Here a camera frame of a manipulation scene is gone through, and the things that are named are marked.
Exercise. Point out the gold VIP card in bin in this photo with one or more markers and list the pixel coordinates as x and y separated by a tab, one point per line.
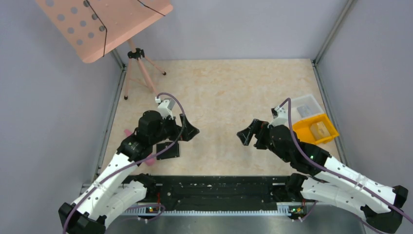
319	131

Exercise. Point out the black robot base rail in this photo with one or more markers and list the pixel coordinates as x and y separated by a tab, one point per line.
224	194

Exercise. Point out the silver VIP card in bin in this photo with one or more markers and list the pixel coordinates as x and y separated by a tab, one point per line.
304	111

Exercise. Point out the white plastic bin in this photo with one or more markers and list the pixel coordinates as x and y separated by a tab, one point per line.
291	107

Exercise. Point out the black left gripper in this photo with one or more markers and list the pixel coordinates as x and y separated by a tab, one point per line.
189	131

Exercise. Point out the pink music stand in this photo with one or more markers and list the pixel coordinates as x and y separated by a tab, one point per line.
96	27

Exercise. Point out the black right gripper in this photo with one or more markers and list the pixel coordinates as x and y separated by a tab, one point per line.
257	126

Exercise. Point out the yellow plastic bin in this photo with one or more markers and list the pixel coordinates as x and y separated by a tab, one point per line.
302	129

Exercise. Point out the pink marker pen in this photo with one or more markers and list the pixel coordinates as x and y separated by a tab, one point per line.
149	161

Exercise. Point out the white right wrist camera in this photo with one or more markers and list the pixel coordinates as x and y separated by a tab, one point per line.
280	116

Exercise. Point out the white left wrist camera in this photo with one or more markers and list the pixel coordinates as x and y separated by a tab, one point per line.
165	107

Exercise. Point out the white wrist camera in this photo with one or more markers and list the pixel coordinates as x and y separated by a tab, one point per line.
280	116
165	107

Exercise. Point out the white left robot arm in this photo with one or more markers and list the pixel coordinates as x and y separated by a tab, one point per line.
94	210

